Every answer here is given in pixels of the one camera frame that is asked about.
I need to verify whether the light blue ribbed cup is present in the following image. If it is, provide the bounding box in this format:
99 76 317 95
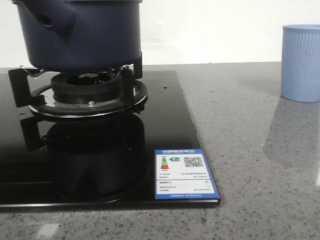
281 24 320 103

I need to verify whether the dark blue cooking pot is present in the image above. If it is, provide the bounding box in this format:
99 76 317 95
14 0 141 72

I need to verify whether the black pot support grate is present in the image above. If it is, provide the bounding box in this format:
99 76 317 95
8 58 148 119

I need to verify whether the blue energy label sticker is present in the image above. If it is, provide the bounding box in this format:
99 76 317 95
155 148 220 202

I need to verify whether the black burner head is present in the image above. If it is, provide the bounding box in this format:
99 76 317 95
51 72 123 104

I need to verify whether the black glass gas stove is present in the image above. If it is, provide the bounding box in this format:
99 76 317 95
0 68 221 212

